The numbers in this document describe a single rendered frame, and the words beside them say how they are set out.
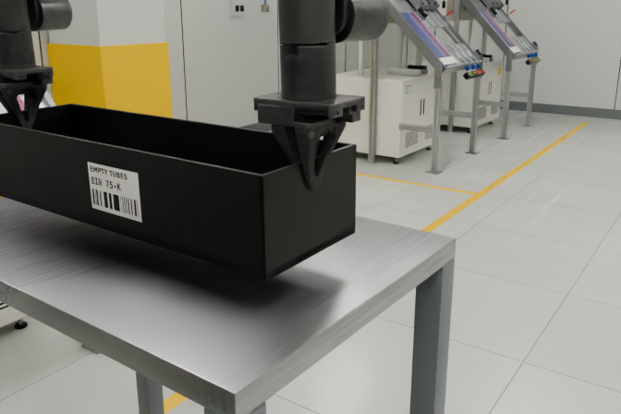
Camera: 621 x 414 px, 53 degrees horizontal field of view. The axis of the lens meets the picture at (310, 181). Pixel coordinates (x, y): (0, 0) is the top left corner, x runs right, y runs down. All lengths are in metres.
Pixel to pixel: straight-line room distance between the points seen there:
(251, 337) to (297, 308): 0.08
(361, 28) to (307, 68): 0.08
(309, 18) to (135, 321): 0.35
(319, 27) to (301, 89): 0.06
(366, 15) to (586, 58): 6.58
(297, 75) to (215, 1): 4.65
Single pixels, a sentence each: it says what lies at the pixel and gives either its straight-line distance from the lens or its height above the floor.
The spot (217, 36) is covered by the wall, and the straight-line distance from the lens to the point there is 5.27.
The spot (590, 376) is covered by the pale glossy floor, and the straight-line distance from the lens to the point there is 2.21.
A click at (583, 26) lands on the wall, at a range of 7.20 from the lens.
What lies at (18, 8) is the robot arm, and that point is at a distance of 1.05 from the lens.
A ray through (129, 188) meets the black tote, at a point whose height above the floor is 0.90.
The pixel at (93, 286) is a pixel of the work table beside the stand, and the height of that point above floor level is 0.80.
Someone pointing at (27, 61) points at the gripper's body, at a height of 1.03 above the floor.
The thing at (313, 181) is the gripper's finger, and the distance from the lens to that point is 0.66.
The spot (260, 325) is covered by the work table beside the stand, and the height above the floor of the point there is 0.80.
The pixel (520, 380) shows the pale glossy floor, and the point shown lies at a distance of 2.11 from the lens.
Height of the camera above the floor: 1.11
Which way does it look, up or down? 16 degrees down
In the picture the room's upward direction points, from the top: straight up
